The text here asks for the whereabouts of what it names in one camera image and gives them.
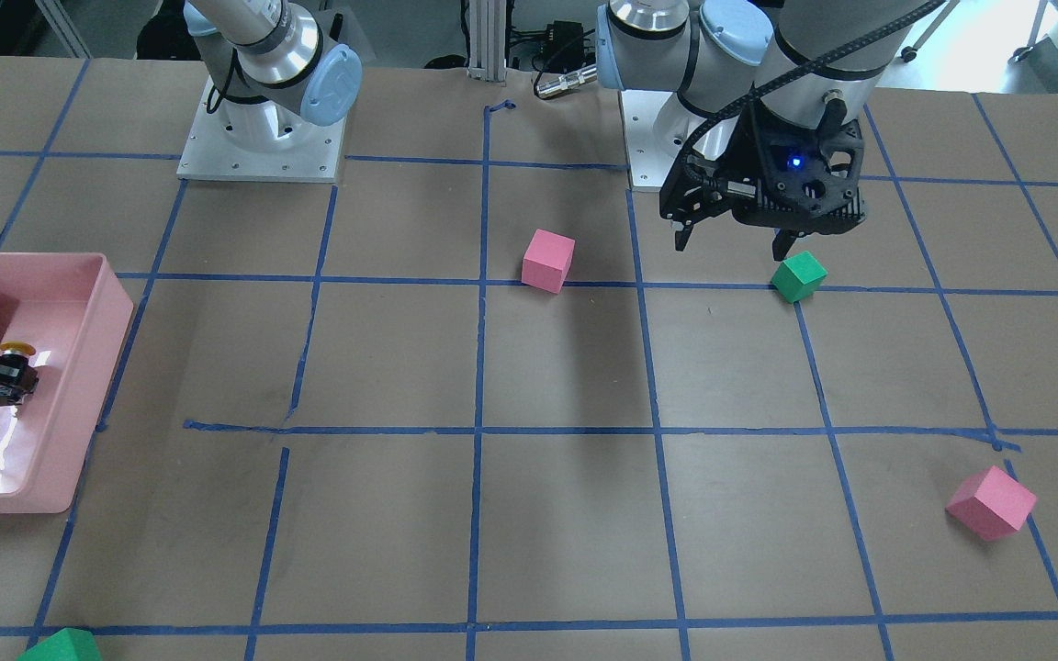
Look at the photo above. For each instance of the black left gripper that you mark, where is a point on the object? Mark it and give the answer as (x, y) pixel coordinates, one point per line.
(749, 147)

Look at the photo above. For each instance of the yellow push button switch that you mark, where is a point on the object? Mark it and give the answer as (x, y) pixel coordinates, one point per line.
(13, 396)

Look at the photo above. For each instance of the pink cube near robot bases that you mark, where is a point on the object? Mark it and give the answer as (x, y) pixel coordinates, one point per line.
(547, 260)

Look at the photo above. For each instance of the green cube near left arm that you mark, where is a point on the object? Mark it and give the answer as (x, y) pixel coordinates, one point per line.
(798, 277)

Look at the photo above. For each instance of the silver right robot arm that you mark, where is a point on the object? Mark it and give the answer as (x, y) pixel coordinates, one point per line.
(260, 53)

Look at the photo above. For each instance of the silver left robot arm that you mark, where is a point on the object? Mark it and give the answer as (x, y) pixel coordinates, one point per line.
(803, 60)

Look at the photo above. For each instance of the green cube beside pink bin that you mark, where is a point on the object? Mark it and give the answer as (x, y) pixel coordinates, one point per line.
(68, 644)

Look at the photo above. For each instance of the pink cube far from bases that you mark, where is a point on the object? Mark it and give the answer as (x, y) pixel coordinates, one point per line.
(992, 504)

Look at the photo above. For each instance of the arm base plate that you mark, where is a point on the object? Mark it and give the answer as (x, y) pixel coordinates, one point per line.
(655, 126)
(262, 143)

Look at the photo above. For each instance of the aluminium frame post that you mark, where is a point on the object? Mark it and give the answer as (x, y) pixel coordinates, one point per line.
(488, 28)

